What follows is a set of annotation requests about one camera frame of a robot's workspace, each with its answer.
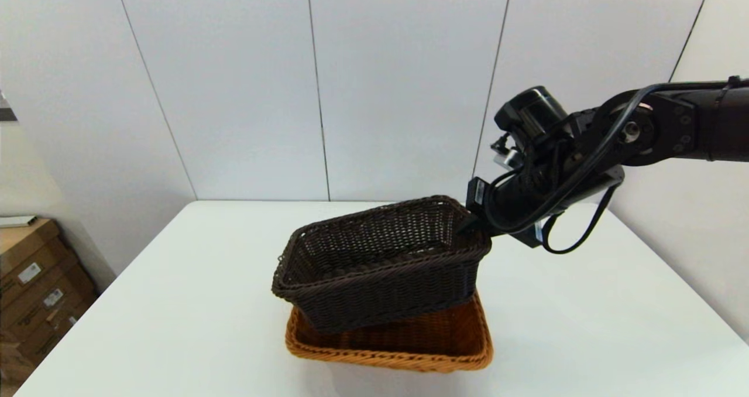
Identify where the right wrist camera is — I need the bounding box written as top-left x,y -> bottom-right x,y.
494,147 -> 523,170

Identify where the orange wicker basket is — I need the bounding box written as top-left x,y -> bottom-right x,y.
285,292 -> 494,373

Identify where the dark brown wicker basket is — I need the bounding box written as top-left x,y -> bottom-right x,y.
271,195 -> 493,334

